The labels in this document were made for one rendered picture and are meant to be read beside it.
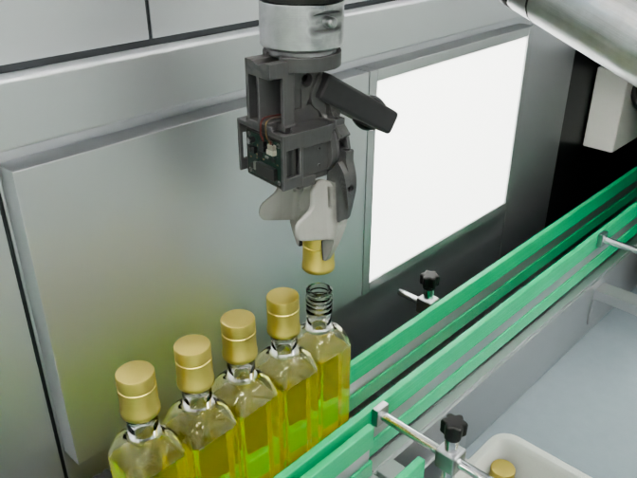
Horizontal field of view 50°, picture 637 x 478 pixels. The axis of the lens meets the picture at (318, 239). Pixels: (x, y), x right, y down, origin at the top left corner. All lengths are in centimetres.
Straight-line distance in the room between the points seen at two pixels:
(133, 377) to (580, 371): 92
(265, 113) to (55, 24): 20
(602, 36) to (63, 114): 44
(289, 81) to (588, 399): 86
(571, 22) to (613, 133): 109
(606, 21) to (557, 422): 80
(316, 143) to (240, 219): 20
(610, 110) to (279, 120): 111
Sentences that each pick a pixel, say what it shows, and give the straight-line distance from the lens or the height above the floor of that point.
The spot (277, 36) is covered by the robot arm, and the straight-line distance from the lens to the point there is 61.
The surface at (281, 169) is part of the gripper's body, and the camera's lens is 62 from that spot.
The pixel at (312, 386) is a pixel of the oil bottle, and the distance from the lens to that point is 76.
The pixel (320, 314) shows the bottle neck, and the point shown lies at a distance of 75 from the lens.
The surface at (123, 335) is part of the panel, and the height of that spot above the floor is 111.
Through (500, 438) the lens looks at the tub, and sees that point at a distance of 104.
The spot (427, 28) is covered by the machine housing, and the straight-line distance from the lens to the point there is 100.
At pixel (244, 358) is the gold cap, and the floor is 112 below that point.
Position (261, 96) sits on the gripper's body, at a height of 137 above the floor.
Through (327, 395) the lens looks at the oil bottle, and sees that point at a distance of 80.
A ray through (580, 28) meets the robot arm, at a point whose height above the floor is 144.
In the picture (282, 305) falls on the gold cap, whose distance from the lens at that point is 69.
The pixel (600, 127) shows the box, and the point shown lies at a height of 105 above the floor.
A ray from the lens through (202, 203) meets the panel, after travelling 75.
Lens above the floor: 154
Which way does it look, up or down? 28 degrees down
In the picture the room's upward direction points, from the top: straight up
